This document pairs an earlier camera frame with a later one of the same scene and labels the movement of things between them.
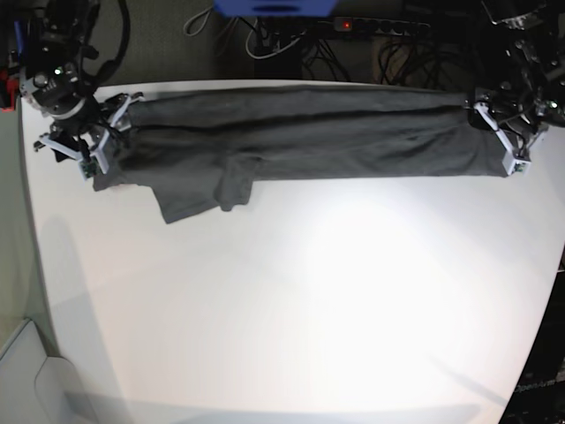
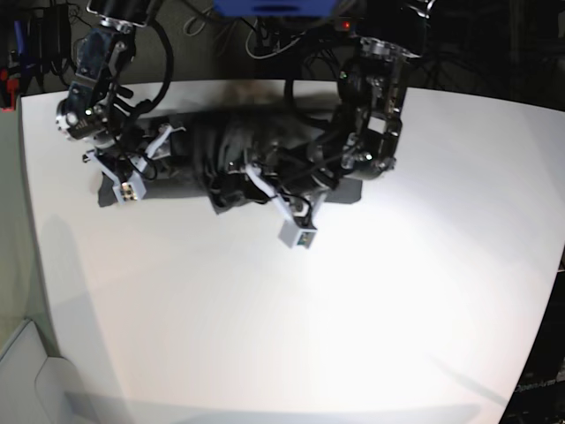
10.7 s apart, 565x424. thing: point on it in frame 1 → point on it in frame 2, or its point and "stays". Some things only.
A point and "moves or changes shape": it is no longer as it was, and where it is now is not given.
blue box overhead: (276, 8) stays
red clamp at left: (12, 88) stays
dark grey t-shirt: (190, 146) moves or changes shape
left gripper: (86, 138) → (135, 155)
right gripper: (516, 116) → (297, 184)
